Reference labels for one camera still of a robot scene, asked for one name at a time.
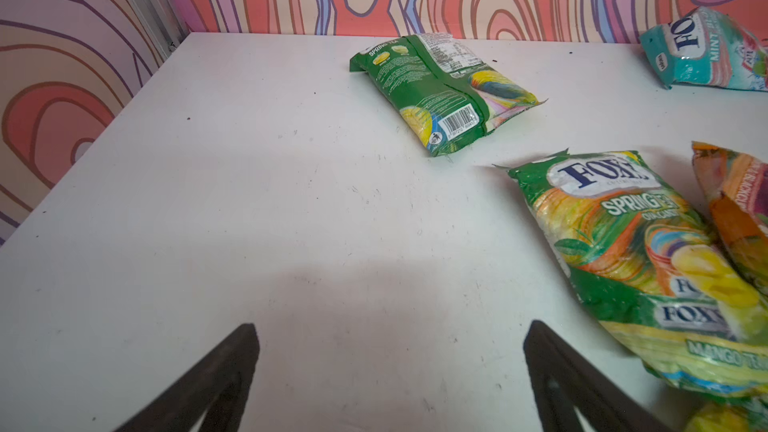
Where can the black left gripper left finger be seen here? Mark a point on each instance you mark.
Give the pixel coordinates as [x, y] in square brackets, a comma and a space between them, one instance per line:
[212, 395]

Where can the green spring tea snack bag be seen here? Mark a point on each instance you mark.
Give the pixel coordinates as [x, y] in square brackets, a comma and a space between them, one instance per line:
[650, 269]

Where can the teal mint snack bag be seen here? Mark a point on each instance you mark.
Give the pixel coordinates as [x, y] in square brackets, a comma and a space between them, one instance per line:
[706, 48]

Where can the orange snack bag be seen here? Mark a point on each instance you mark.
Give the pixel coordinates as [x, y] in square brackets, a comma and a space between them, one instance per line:
[735, 187]

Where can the dark green snack bag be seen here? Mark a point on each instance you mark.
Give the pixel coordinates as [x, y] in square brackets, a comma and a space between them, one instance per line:
[447, 95]

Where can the yellow green mango snack bag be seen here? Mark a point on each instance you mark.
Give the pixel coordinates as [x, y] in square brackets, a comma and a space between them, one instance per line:
[714, 417]

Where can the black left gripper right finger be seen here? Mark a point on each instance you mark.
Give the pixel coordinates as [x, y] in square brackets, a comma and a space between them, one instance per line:
[566, 387]

